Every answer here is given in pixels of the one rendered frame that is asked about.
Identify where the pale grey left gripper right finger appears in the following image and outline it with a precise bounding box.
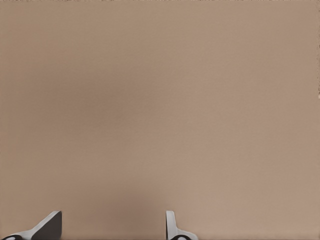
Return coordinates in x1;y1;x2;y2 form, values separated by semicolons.
165;210;199;240

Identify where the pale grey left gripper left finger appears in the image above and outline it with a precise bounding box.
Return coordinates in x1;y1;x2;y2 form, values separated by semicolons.
0;210;63;240

